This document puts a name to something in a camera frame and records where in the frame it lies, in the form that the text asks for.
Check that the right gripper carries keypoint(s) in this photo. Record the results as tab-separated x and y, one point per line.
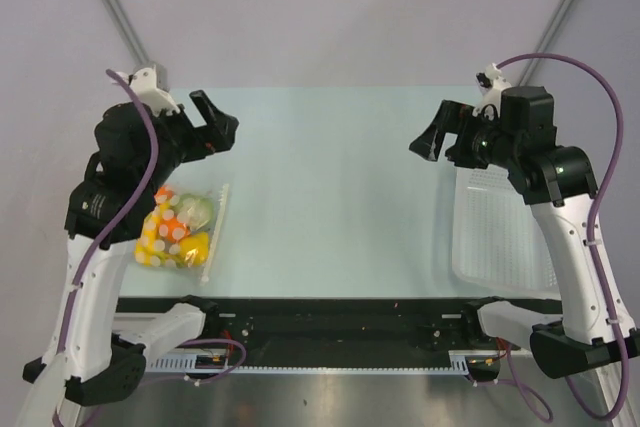
451	117

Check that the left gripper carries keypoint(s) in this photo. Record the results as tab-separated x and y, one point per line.
218	133

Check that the clear zip top bag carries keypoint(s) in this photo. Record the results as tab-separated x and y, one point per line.
157	253

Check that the yellow fake bell pepper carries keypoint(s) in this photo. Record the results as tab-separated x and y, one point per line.
194	249

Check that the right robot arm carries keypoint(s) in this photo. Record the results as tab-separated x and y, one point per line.
514	129

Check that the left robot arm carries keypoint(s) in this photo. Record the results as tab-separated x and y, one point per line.
87	363

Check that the green fake cabbage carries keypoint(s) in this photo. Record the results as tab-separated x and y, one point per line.
195	211

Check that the orange fake fruit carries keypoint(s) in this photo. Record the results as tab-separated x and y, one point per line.
172	229

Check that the white perforated plastic basket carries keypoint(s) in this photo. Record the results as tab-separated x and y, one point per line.
496	242

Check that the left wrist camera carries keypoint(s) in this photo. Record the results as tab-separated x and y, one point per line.
150	84

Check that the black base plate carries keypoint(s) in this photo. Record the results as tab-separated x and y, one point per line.
369	334

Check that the right aluminium frame post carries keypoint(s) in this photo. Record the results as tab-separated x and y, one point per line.
560	12

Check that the aluminium frame post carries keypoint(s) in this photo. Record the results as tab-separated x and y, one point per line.
560	12
126	31

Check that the left aluminium frame post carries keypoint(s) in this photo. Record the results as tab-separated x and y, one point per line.
126	31

